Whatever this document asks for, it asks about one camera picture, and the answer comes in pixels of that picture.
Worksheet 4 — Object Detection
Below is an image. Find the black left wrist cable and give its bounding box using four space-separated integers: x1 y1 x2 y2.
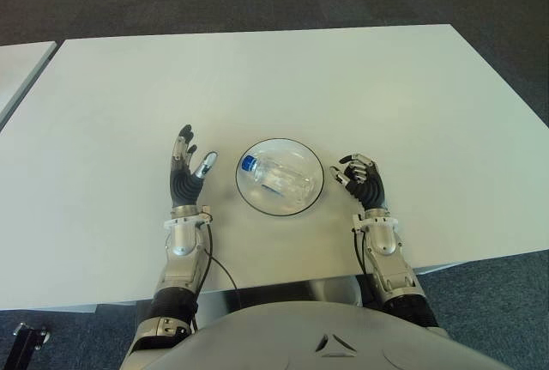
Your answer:
192 222 241 332

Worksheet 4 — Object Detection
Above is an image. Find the grey robot torso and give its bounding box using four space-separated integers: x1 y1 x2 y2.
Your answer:
122 300 522 370

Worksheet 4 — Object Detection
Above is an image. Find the black metal bracket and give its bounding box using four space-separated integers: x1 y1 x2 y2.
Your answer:
12 322 51 365

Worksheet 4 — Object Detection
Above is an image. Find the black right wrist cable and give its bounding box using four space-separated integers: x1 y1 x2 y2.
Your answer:
353 230 366 277

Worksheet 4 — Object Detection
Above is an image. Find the clear water bottle blue cap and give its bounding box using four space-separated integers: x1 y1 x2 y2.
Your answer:
239 151 317 208

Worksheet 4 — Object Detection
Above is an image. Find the white side table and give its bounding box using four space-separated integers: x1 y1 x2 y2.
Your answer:
0 41 57 126

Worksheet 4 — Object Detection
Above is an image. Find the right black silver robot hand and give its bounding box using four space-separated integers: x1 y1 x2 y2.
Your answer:
329 153 388 211

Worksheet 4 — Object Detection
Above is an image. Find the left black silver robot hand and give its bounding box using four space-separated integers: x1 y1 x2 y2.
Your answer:
169 124 219 209

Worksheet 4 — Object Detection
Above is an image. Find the grey robot lower body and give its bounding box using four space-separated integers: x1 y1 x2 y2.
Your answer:
136 277 365 337

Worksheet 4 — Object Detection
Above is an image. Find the white plate black rim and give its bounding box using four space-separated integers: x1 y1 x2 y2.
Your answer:
234 136 326 217

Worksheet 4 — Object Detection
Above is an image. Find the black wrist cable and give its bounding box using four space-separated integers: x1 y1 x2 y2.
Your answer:
192 222 241 332
353 230 366 277

